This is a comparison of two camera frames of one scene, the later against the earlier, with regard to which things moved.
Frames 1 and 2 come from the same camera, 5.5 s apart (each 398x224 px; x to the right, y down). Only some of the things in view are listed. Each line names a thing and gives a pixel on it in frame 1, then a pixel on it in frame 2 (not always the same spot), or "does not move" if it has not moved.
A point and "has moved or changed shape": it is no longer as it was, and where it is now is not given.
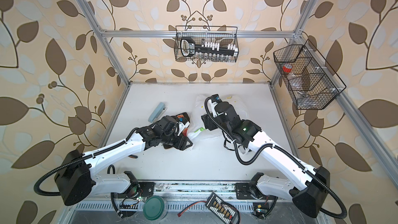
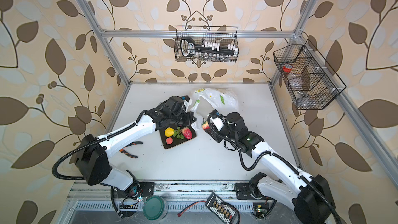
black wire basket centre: [206, 44] does not move
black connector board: [222, 210] does not move
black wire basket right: [308, 78] does not move
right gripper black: [208, 120] -> [215, 132]
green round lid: [154, 207] does not move
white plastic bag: [197, 133] has moved or changed shape
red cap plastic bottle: [295, 81] does not move
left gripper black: [183, 147] -> [188, 119]
